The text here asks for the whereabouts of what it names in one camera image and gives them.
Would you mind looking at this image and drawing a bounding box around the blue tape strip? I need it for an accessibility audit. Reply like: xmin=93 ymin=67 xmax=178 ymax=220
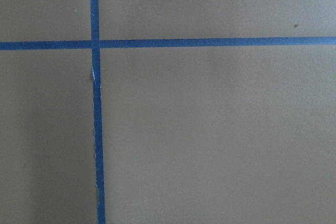
xmin=0 ymin=36 xmax=336 ymax=51
xmin=89 ymin=0 xmax=107 ymax=224

